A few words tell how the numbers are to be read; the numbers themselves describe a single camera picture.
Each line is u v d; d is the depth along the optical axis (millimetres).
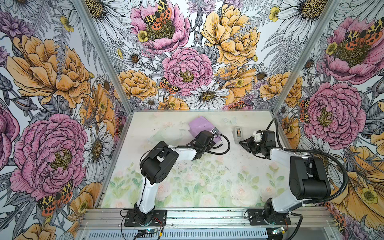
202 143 770
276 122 1234
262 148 762
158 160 566
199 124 1052
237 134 1024
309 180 465
